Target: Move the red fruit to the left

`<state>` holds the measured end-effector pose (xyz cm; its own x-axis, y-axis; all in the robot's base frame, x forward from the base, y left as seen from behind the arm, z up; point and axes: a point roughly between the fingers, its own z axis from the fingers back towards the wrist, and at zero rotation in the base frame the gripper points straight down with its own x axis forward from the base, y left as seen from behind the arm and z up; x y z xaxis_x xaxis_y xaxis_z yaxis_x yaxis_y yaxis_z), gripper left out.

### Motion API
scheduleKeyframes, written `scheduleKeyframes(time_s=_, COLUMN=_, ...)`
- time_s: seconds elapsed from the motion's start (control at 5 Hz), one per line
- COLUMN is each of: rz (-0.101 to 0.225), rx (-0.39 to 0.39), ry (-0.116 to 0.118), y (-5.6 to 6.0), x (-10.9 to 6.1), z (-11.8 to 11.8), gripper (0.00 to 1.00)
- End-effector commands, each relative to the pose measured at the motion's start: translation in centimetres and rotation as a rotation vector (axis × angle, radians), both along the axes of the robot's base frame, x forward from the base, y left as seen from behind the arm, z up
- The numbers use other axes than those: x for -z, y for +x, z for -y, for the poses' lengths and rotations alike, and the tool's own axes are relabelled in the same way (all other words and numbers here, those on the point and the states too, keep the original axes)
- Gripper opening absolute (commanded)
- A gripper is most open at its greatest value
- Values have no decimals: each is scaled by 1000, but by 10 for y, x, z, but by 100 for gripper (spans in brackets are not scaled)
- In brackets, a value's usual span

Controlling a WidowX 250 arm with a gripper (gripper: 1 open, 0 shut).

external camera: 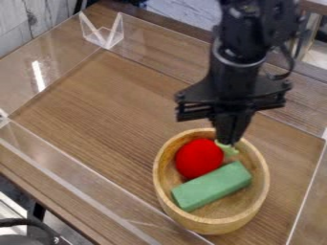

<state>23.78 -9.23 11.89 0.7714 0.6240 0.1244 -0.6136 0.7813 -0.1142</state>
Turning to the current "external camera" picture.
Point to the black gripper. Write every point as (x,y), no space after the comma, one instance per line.
(231,93)

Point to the clear acrylic corner bracket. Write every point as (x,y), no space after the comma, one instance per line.
(105,37)

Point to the black table leg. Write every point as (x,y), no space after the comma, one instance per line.
(39,211)

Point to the red plush fruit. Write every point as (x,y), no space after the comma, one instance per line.
(201,156)

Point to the wooden bowl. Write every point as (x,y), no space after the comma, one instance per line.
(227,214)

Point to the clear acrylic front wall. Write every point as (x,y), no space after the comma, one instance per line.
(105,211)

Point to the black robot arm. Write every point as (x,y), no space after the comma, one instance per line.
(255,26)

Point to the green rectangular block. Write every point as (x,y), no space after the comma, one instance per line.
(211,187)

